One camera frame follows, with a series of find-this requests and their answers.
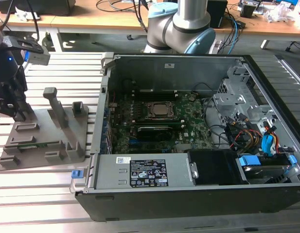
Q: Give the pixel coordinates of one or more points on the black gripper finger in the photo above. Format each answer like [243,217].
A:
[0,105]
[19,106]

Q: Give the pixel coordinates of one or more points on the green RAM stick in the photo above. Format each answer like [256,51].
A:
[40,145]

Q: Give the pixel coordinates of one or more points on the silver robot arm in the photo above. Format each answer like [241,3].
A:
[188,14]

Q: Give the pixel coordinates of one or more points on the grey parts rack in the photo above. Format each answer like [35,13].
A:
[50,136]

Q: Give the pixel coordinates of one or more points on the white crumpled paper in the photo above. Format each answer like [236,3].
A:
[24,14]

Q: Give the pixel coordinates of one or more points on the large black box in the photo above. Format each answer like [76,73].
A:
[55,7]

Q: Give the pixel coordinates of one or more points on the blue case latch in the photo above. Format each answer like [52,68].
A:
[76,174]

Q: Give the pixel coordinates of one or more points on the wooden desk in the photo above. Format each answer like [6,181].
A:
[91,19]

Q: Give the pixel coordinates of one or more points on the grey power supply unit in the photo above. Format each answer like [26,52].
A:
[108,170]

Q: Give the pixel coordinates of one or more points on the black graphics card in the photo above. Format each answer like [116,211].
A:
[153,133]

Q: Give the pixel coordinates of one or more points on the silver CPU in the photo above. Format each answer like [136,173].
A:
[162,109]

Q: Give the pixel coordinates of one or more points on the silver chipset heatsink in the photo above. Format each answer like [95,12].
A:
[185,148]

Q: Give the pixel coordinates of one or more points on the green motherboard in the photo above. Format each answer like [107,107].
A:
[191,114]

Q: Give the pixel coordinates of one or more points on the silver coin cell battery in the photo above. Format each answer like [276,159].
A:
[191,98]

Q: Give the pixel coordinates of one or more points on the black and grey PC case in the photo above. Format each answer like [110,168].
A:
[164,204]

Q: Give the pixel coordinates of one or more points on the black plastic shroud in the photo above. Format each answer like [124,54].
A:
[213,167]

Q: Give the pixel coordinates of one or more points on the silver drive cage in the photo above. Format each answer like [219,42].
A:
[228,102]

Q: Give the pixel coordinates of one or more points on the tall black box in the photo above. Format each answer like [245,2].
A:
[217,13]

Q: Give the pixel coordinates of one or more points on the hard disk in blue carrier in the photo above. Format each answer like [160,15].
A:
[249,161]

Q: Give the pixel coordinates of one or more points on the small black box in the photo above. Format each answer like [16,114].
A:
[247,11]

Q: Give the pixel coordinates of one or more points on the clear crumpled plastic bag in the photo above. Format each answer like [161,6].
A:
[278,13]

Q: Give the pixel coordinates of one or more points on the black camera bracket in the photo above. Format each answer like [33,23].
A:
[18,43]

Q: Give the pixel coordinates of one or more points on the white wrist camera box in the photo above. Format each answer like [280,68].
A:
[39,58]

